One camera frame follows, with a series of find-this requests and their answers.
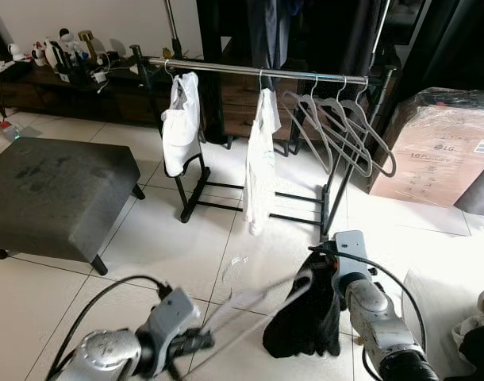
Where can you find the grey velvet clothes hanger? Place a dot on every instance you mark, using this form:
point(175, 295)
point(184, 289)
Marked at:
point(373, 135)
point(345, 139)
point(226, 313)
point(305, 131)

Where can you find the black shirt with blue print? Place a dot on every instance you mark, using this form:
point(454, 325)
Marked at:
point(305, 317)

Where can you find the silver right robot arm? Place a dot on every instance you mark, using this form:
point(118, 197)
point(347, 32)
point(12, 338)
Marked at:
point(377, 317)

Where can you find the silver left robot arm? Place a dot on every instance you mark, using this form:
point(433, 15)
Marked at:
point(107, 353)

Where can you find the long white hung shirt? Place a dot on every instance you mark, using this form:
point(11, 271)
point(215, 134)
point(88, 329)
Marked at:
point(262, 167)

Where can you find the round white table gold legs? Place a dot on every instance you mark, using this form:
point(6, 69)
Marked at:
point(432, 317)

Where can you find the wrapped brown cardboard box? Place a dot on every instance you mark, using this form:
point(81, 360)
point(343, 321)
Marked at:
point(436, 151)

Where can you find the dark grey curtain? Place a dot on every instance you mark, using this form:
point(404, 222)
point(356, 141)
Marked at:
point(480, 190)

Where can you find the plain black garment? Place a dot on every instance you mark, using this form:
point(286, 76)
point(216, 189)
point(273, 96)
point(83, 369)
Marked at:
point(480, 361)

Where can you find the short white hung shirt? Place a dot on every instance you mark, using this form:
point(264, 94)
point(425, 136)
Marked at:
point(181, 127)

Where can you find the dark grey ottoman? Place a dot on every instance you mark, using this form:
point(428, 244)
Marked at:
point(51, 198)

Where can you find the black clothes rack silver rod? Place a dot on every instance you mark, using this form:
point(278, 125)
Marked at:
point(226, 68)

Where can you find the navy hanging garment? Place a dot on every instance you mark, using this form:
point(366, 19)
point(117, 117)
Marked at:
point(270, 32)

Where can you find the dark wooden cabinet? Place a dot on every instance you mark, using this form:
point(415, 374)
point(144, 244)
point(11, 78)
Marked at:
point(131, 103)

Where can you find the grey power box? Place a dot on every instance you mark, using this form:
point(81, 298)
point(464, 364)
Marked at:
point(9, 132)

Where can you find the gold ornament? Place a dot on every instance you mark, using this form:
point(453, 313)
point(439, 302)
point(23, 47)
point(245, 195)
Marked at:
point(87, 40)

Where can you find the white ornament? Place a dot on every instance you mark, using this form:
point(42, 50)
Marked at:
point(42, 54)

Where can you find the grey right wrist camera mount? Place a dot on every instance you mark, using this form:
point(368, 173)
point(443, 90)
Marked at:
point(353, 254)

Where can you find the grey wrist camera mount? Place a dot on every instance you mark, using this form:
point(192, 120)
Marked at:
point(174, 317)
point(353, 254)

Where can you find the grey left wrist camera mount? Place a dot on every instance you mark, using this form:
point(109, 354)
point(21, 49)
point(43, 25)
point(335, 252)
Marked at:
point(174, 317)

